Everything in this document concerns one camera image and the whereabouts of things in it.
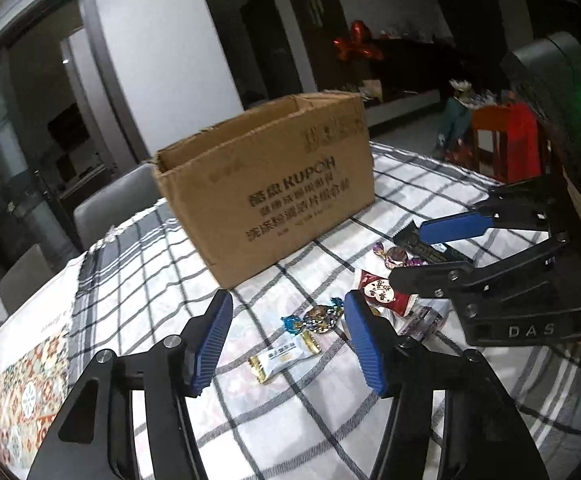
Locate checkered white black tablecloth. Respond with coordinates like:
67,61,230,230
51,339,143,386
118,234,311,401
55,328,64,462
68,145,581,479

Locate red santa candy packet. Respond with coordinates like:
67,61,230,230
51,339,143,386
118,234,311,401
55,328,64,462
353,269,419,318

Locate grey dining chair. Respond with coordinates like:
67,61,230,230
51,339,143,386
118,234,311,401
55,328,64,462
0,244,54,315
74,162,161,249

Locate blue foil candy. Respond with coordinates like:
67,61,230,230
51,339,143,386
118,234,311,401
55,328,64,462
282,297,344,335

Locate white gold snack bar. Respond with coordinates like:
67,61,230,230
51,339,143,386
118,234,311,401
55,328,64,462
248,330,321,384

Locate black cheese cracker packet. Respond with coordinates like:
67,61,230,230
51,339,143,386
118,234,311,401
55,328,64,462
393,221,473,264

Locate brown cardboard box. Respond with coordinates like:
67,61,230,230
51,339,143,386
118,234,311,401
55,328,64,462
153,91,374,288

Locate dark green cloth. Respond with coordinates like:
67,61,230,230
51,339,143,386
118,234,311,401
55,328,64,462
437,98,472,152

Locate red wooden chair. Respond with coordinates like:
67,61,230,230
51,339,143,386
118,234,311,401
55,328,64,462
472,102,545,183

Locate patterned floral placemat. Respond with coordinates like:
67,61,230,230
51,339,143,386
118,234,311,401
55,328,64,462
0,326,68,479

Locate white low tv cabinet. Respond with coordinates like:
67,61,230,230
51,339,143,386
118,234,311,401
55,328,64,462
365,90,440,128

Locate clear plastic wrapper packet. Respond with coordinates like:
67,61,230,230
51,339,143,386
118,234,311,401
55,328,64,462
399,304,450,342

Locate dark glass sliding door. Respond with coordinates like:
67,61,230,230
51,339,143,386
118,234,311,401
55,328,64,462
0,0,148,279

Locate red heart balloons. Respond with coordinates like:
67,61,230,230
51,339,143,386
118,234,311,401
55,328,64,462
333,21,384,61

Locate purple silver candy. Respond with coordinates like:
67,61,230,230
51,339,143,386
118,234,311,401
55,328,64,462
372,242,425,270

